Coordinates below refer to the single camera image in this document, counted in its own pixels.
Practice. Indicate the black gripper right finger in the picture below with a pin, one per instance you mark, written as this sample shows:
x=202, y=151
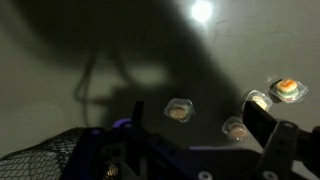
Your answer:
x=263, y=125

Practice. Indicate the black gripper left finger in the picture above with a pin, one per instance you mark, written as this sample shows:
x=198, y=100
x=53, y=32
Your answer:
x=96, y=146

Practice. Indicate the clear plastic cup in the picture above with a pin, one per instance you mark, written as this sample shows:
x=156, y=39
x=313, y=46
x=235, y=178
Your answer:
x=179, y=111

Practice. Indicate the pale candy inside basket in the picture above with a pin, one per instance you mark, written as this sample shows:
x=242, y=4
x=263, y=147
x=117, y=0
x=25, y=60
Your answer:
x=112, y=171

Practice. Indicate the burger gummy in clear wrapper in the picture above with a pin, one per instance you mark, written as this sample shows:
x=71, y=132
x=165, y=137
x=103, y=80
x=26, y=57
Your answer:
x=287, y=88

